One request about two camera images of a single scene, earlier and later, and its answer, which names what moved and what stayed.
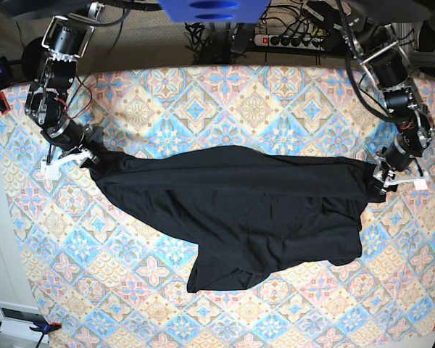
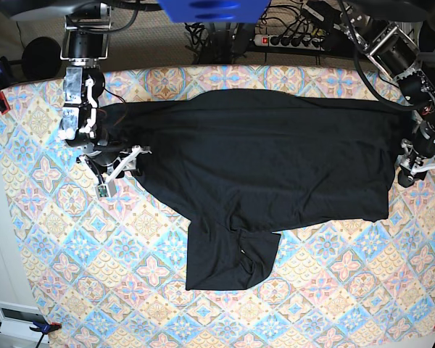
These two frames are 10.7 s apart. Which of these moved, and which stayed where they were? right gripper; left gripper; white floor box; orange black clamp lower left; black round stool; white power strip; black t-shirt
Moved: black t-shirt; right gripper; left gripper
Stayed: white power strip; white floor box; black round stool; orange black clamp lower left
